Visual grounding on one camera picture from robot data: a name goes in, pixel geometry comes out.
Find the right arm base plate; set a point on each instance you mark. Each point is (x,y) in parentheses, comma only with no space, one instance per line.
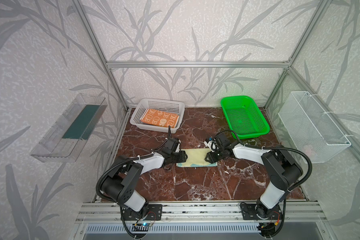
(259,212)

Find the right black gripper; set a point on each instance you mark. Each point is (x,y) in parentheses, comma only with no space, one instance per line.
(214,154)

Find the white wire mesh basket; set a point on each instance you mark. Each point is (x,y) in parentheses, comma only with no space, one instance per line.
(309,124)

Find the green perforated plastic basket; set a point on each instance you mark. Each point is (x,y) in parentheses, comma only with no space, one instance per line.
(244,117)

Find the white perforated plastic basket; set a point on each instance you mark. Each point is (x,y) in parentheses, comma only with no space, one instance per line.
(162,105)

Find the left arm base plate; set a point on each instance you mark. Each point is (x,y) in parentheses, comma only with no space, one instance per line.
(149,212)

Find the clear acrylic wall shelf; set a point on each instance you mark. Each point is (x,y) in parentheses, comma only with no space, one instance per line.
(67,137)

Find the cream orange patterned towel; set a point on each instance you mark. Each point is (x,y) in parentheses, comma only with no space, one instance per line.
(160,118)

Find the light blue towel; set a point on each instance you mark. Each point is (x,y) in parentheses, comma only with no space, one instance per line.
(196,159)

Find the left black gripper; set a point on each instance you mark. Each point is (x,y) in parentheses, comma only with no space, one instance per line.
(176,156)

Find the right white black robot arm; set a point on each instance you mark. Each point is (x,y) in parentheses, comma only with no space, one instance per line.
(282,168)

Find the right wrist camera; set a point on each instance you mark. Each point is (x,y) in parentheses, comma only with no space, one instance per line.
(211,144)

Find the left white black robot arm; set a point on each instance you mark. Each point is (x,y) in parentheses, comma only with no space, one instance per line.
(118,183)

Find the aluminium frame rail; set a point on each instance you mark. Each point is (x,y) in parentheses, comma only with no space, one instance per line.
(188,64)

